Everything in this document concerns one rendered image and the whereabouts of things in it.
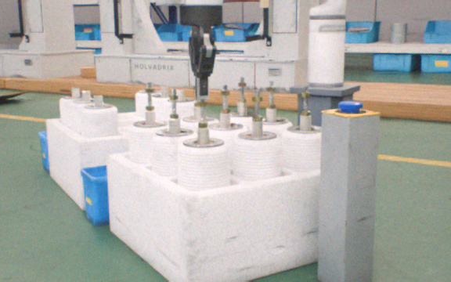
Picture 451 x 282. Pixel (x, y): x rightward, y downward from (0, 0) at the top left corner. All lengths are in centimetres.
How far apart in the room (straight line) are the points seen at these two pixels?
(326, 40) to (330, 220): 59
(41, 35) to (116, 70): 78
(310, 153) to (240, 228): 22
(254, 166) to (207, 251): 18
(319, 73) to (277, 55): 178
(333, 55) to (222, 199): 62
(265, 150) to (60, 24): 352
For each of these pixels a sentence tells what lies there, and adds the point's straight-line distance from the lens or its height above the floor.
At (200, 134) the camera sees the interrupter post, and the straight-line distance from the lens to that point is 102.
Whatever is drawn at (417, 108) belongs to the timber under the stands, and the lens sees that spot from 289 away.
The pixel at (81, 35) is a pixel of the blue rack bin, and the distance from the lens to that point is 770.
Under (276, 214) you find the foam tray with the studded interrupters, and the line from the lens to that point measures 106.
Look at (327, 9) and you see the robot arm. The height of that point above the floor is 49.
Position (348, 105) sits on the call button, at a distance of 98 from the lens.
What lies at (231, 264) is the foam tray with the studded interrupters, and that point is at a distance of 104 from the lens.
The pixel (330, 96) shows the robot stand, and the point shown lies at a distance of 146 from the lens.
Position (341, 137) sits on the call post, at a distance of 97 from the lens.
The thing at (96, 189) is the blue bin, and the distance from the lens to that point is 135.
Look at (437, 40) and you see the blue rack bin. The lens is 563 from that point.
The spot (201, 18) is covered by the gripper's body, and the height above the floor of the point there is 47.
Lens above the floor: 46
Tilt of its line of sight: 12 degrees down
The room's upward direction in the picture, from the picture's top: 1 degrees counter-clockwise
